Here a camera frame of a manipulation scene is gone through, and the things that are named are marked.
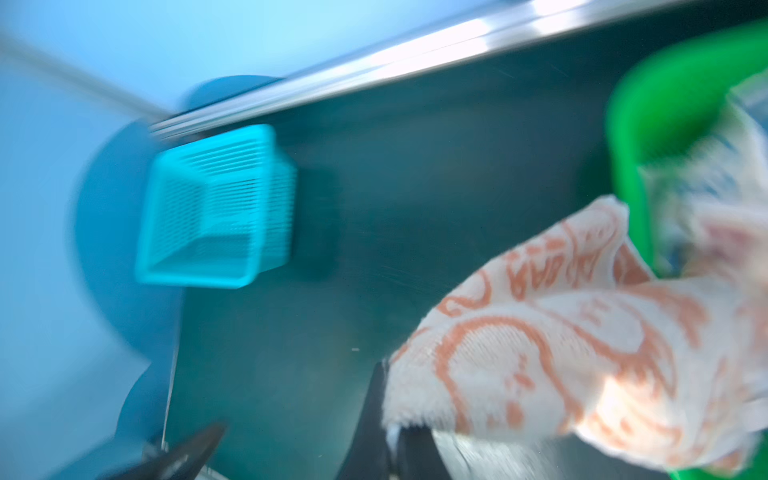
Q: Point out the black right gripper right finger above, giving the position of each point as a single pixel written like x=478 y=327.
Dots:
x=377 y=452

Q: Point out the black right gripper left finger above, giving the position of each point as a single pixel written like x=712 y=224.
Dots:
x=184 y=461

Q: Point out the orange bunny pattern towel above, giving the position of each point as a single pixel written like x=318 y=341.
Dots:
x=570 y=332

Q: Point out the teal plastic basket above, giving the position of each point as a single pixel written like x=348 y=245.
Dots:
x=218 y=211

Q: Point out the green plastic basket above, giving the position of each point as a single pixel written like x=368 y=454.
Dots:
x=665 y=104

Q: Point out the teal pattern towel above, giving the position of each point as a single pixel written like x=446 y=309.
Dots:
x=726 y=166

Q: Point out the horizontal aluminium frame rail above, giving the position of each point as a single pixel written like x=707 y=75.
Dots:
x=509 y=28

